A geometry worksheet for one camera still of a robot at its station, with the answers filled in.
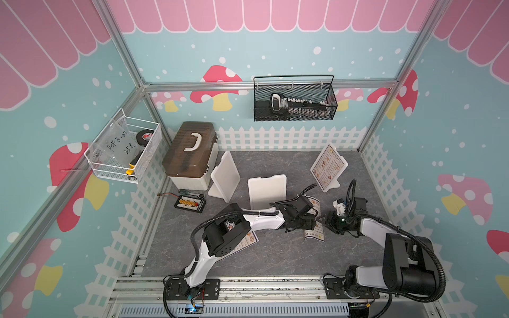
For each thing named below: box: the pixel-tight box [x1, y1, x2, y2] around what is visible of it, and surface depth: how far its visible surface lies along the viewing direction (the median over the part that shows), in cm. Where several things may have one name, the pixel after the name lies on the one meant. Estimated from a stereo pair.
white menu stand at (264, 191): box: [247, 174, 287, 211], surface depth 85 cm
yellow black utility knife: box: [125, 149, 144, 175], surface depth 65 cm
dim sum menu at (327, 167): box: [312, 144, 345, 191], surface depth 99 cm
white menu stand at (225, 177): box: [207, 151, 241, 204], surface depth 91 cm
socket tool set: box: [269, 92, 329, 118], surface depth 91 cm
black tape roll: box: [135, 129, 155, 148], surface depth 81 cm
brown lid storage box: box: [161, 121, 219, 191], surface depth 102 cm
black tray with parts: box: [173, 194, 207, 214], surface depth 99 cm
